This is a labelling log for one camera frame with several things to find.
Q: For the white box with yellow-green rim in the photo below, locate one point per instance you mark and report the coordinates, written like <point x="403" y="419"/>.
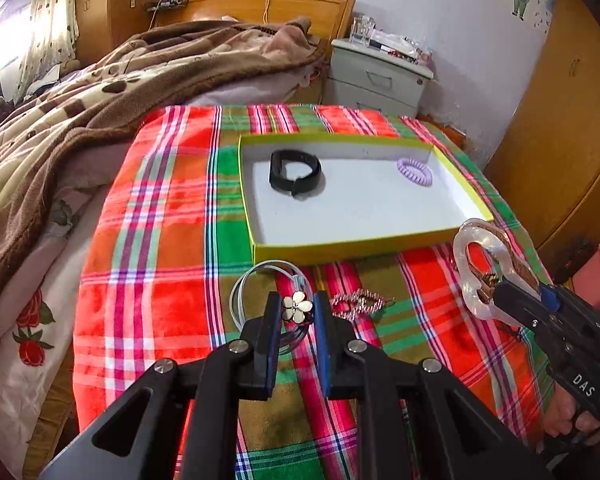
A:
<point x="360" y="205"/>

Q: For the window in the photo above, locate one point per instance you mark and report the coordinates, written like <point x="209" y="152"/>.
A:
<point x="5" y="45"/>

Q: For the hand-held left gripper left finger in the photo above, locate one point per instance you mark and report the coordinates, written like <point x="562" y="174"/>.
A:
<point x="264" y="350"/>

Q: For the rose gold hair clip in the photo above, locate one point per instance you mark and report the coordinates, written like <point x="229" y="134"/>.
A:
<point x="360" y="301"/>

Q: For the wooden headboard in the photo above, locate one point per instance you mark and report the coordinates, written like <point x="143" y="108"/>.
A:
<point x="305" y="7"/>

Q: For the clear pink hair claw clip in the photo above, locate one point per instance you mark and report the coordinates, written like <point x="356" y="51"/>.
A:
<point x="462" y="252"/>

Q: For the tall wooden wardrobe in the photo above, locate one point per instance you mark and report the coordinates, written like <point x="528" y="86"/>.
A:
<point x="120" y="5"/>

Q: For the red green plaid cloth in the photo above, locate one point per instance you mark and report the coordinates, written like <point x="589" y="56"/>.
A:
<point x="170" y="240"/>

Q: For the wooden cabinet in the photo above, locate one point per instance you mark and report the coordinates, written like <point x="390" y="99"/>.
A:
<point x="570" y="135"/>

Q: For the pale floral quilt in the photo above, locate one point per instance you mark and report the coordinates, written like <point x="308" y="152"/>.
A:
<point x="30" y="310"/>

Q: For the pink plastic container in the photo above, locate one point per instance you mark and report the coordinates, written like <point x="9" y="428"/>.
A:
<point x="597" y="280"/>

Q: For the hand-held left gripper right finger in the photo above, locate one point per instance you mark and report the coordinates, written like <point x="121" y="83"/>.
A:
<point x="326" y="350"/>

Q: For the dotted curtain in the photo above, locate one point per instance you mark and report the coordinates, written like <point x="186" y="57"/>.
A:
<point x="50" y="25"/>

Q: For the white plastic bag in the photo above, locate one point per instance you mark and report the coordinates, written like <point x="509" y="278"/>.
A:
<point x="390" y="38"/>

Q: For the small pink box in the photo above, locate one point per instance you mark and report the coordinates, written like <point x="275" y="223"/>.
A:
<point x="425" y="55"/>

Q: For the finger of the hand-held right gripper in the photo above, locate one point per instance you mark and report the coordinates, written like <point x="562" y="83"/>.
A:
<point x="552" y="298"/>
<point x="517" y="305"/>

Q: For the person's right hand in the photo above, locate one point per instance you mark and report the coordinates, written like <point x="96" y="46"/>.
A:
<point x="560" y="420"/>

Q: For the clear drinking glass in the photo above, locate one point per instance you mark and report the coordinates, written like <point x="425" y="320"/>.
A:
<point x="362" y="30"/>

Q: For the grey nightstand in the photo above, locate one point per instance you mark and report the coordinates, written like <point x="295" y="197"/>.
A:
<point x="370" y="85"/>

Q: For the brown patterned blanket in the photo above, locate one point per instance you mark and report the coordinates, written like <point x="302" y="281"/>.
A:
<point x="105" y="95"/>

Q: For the power strip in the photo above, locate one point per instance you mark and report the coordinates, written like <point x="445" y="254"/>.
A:
<point x="167" y="2"/>

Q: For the black wristband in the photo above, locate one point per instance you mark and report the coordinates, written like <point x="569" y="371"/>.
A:
<point x="277" y="175"/>

